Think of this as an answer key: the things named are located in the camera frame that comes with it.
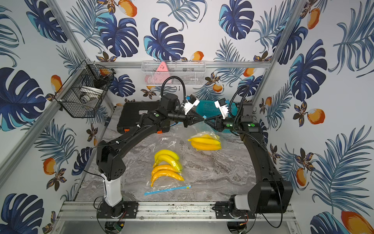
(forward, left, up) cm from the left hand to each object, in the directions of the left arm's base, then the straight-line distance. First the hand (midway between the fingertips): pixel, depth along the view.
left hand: (202, 115), depth 72 cm
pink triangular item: (+30, +26, +2) cm, 39 cm away
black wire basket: (+11, +66, +1) cm, 67 cm away
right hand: (0, -3, -3) cm, 4 cm away
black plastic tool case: (+22, +51, -26) cm, 61 cm away
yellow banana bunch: (-3, -4, -20) cm, 20 cm away
